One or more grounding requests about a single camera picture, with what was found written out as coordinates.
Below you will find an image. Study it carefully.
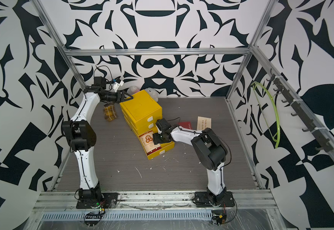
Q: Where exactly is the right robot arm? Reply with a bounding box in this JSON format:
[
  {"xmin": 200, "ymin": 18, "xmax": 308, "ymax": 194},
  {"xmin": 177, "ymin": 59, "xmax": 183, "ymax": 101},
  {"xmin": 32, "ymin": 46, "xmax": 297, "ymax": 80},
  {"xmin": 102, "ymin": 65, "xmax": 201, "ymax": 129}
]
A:
[{"xmin": 153, "ymin": 118, "xmax": 228, "ymax": 206}]

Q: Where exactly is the brown plaid cloth item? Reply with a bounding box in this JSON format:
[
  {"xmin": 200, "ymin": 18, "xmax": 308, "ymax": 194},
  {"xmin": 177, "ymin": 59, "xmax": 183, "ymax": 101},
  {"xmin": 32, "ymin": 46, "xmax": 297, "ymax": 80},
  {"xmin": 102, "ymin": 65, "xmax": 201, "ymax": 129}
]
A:
[{"xmin": 103, "ymin": 103, "xmax": 118, "ymax": 122}]

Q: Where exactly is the cream postcard red emblem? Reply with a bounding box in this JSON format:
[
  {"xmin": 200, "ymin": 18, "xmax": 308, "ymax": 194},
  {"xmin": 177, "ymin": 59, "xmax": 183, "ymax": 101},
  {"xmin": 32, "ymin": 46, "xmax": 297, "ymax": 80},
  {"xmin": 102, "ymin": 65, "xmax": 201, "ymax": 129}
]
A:
[{"xmin": 139, "ymin": 130, "xmax": 162, "ymax": 156}]

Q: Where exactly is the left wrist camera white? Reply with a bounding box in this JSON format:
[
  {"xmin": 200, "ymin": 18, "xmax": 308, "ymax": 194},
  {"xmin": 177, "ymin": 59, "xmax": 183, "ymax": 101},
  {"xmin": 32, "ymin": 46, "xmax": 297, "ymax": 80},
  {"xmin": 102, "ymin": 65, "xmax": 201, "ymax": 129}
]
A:
[{"xmin": 112, "ymin": 79, "xmax": 124, "ymax": 92}]

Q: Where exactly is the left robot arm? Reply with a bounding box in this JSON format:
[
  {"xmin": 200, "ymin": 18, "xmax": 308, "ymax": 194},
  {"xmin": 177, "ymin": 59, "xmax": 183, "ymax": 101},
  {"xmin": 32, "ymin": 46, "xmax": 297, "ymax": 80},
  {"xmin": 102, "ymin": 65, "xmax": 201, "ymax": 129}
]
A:
[{"xmin": 62, "ymin": 77, "xmax": 133, "ymax": 207}]

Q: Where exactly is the white plush toy pink shirt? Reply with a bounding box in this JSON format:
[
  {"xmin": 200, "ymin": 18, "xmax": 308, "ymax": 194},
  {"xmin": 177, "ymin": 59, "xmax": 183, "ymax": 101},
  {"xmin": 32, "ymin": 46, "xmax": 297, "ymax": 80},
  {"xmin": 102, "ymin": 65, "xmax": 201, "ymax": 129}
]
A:
[{"xmin": 126, "ymin": 85, "xmax": 159, "ymax": 103}]

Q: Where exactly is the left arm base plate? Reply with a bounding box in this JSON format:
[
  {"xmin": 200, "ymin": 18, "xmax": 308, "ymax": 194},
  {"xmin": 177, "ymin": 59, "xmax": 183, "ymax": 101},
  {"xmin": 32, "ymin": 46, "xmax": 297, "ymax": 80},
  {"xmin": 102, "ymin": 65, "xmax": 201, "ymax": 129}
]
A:
[{"xmin": 76, "ymin": 192, "xmax": 119, "ymax": 209}]

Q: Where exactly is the green cable loop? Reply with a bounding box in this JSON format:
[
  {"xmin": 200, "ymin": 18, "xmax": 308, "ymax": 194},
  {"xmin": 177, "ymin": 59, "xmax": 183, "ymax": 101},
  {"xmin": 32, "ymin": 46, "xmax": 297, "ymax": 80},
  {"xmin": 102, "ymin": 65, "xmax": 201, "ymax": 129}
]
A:
[{"xmin": 251, "ymin": 81, "xmax": 281, "ymax": 149}]

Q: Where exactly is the yellow plastic drawer cabinet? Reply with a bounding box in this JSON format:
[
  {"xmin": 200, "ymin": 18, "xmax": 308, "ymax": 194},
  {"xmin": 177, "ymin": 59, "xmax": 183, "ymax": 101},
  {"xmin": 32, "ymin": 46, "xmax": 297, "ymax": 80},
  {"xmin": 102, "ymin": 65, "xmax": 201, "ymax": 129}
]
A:
[{"xmin": 120, "ymin": 90, "xmax": 163, "ymax": 137}]

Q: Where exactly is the beige postcard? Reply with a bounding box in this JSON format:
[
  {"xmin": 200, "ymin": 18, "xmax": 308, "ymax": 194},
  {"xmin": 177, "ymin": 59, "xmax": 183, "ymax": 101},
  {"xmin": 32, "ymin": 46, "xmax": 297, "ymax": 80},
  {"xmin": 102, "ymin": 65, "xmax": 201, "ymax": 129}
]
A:
[{"xmin": 197, "ymin": 117, "xmax": 212, "ymax": 130}]

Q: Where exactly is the yellow bottom drawer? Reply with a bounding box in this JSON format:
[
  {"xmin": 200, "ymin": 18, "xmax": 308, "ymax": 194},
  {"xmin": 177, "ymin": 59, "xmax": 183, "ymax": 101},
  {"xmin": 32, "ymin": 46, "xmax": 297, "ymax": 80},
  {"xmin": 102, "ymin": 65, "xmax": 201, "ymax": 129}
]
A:
[{"xmin": 138, "ymin": 128, "xmax": 175, "ymax": 160}]

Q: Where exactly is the black wall hook rack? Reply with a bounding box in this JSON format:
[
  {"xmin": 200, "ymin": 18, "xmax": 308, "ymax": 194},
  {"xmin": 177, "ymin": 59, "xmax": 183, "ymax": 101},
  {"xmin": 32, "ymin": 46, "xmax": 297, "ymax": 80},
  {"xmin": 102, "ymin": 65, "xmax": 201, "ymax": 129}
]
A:
[{"xmin": 268, "ymin": 68, "xmax": 334, "ymax": 153}]

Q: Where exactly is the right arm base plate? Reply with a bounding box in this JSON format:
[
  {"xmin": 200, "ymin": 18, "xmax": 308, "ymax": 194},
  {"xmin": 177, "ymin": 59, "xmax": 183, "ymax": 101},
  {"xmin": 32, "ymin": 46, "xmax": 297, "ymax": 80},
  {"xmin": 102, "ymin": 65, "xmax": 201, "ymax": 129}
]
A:
[{"xmin": 192, "ymin": 191, "xmax": 236, "ymax": 208}]

